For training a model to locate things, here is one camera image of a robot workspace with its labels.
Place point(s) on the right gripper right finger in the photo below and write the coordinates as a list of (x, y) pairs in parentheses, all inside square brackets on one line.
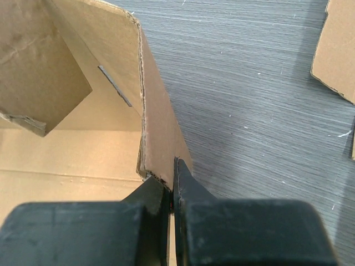
[(214, 231)]

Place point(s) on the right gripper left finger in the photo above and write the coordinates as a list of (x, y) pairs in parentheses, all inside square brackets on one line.
[(133, 231)]

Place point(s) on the brown cardboard box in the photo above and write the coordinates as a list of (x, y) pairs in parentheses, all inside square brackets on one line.
[(85, 116)]

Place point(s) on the stacked brown cardboard blanks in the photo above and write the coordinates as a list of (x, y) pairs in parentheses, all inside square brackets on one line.
[(333, 60)]

